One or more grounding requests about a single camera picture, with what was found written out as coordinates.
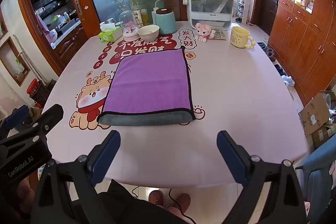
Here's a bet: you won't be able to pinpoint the red stool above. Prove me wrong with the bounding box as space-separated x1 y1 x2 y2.
27 78 43 95

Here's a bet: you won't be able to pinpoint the person's left hand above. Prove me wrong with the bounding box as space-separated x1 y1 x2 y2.
10 180 40 216

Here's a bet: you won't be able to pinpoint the person's dark trousers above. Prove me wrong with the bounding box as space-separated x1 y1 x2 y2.
97 179 189 224

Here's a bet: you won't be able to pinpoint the person's pink right slipper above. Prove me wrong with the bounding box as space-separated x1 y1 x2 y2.
175 193 192 210

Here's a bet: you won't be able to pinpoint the person's pink slipper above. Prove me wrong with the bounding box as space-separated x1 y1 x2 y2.
148 190 165 208
175 193 192 210

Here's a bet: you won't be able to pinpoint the purple and grey towel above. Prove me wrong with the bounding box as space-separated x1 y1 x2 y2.
97 48 196 127

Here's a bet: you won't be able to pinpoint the pink printed tablecloth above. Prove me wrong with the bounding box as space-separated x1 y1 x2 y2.
42 21 311 189

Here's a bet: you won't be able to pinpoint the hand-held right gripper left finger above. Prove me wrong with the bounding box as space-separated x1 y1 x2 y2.
31 130 121 224

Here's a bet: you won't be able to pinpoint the clear labelled bottle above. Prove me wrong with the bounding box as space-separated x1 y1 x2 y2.
131 0 144 28

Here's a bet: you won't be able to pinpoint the printed cardboard box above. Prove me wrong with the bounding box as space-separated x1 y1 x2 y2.
306 123 336 154

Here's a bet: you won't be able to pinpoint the white shoe rack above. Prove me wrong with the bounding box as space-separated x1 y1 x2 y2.
237 0 254 25

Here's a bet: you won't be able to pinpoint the blue chair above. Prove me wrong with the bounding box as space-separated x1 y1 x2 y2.
295 139 336 224

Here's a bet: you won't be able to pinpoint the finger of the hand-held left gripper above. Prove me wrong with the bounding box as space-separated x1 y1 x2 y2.
0 105 30 136
25 104 64 141

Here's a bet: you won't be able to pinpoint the white shoes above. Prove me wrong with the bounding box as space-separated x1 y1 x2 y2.
282 75 296 87

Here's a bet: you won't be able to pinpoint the white countertop appliance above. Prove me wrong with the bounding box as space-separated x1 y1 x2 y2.
187 0 234 30

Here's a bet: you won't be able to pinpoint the yellow oil bottle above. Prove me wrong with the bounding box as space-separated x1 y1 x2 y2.
141 5 149 26

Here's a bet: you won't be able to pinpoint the pink plush toy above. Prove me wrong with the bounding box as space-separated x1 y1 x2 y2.
195 23 214 43

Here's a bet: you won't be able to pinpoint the grey shoes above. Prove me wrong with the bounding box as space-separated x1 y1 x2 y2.
265 48 277 61

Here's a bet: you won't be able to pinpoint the yellow mug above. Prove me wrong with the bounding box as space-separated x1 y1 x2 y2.
230 26 256 50

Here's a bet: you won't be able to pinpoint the white plastic jug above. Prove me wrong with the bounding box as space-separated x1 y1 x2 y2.
152 0 166 25

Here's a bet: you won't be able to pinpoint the open cardboard box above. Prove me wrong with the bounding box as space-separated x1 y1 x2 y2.
300 90 336 136

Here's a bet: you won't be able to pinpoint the person's pink left slipper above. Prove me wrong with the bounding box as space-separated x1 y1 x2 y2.
148 190 165 208

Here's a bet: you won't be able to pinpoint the wooden wall cabinet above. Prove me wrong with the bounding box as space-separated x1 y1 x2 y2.
268 0 336 107

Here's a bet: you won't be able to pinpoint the teal container with brown lid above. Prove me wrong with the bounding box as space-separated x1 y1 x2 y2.
155 8 177 35

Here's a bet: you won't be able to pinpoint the black cable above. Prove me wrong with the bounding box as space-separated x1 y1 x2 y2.
168 188 195 224

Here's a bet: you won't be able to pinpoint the silver blister pack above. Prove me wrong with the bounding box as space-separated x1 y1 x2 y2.
211 30 227 40

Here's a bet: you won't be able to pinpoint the green tissue box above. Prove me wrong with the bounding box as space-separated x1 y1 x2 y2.
98 27 124 43

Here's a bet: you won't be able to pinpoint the glass dome with pink figure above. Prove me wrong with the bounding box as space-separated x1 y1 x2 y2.
119 10 140 41

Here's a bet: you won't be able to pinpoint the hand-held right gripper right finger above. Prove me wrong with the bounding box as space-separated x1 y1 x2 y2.
217 130 308 224

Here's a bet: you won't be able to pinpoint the white bowl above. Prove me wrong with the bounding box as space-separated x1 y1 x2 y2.
138 25 160 42

